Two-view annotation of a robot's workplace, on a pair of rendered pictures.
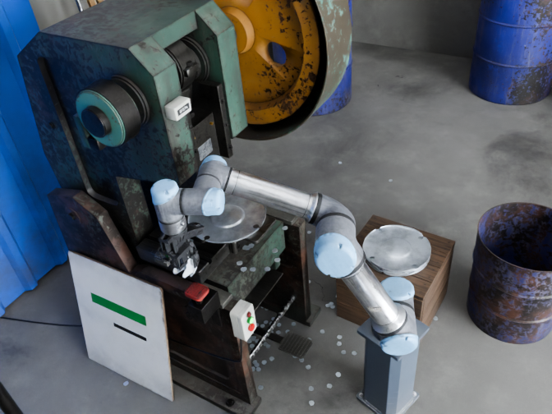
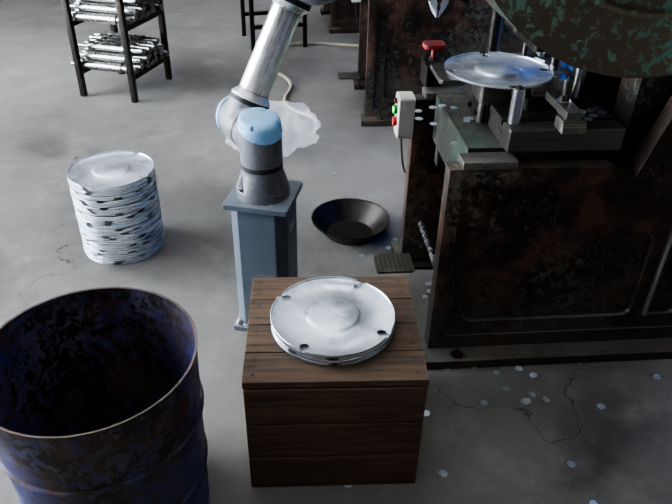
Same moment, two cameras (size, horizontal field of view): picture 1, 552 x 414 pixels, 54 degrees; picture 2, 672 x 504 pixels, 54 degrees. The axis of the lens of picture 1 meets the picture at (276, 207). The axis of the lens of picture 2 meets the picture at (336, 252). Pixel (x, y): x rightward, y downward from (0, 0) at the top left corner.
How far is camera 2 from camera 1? 2.98 m
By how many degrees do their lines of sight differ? 98
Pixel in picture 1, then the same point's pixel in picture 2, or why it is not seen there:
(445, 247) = (254, 362)
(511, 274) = (124, 307)
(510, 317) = (123, 391)
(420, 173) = not seen: outside the picture
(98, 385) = not seen: hidden behind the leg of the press
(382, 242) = (361, 314)
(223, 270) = (460, 100)
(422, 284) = (263, 292)
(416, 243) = (305, 333)
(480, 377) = not seen: hidden behind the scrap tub
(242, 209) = (491, 76)
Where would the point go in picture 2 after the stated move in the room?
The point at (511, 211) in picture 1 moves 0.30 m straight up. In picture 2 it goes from (132, 435) to (101, 301)
